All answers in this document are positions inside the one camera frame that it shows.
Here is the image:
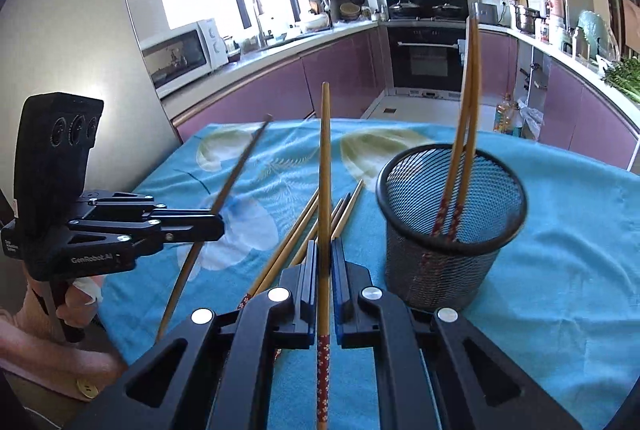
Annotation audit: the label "blue floral tablecloth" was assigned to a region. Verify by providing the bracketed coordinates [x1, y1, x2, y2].
[97, 117, 640, 430]

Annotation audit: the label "green leafy vegetables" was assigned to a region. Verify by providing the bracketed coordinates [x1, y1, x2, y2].
[602, 58, 640, 104]

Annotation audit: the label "teal mesh food cover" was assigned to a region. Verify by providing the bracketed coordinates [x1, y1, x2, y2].
[577, 9, 622, 62]

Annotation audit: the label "wooden chopstick red patterned handle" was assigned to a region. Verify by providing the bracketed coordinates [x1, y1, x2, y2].
[156, 113, 274, 342]
[289, 195, 348, 268]
[256, 203, 320, 297]
[316, 82, 332, 430]
[330, 179, 364, 242]
[237, 189, 320, 311]

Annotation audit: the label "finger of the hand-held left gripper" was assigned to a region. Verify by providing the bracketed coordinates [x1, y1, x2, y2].
[67, 214, 225, 262]
[75, 191, 213, 220]

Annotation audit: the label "person's left forearm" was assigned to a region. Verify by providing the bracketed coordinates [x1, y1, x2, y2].
[0, 283, 129, 403]

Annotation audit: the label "cooking oil bottle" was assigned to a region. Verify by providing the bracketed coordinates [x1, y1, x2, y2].
[494, 93, 516, 134]

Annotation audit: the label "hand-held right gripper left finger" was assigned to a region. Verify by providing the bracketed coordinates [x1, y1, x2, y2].
[65, 240, 319, 430]

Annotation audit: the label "pair of chopsticks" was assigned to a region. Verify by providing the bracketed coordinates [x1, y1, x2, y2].
[420, 14, 478, 276]

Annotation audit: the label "black built-in oven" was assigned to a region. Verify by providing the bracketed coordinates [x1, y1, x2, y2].
[385, 23, 468, 94]

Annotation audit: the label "white plastic bag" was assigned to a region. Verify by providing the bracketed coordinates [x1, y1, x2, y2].
[515, 100, 544, 139]

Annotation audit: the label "steel stock pot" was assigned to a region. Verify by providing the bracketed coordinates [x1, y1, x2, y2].
[515, 5, 542, 34]

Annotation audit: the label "black mesh utensil holder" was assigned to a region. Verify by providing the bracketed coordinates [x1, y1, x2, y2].
[376, 143, 529, 312]

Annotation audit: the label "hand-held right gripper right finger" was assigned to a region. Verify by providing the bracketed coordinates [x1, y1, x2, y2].
[332, 240, 583, 430]

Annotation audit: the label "white microwave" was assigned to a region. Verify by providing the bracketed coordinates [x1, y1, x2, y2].
[140, 18, 231, 100]

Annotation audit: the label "purple lower cabinets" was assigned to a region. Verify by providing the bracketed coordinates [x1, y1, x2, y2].
[172, 23, 640, 171]

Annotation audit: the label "kitchen faucet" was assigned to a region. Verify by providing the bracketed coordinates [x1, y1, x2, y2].
[251, 0, 271, 48]

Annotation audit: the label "person's left hand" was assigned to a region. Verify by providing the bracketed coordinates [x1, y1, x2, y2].
[55, 277, 104, 337]

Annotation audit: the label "black lidded pan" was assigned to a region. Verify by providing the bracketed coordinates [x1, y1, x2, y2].
[432, 0, 468, 19]
[387, 0, 426, 19]

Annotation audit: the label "pink kettle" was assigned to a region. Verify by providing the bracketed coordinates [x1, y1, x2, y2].
[546, 0, 568, 29]

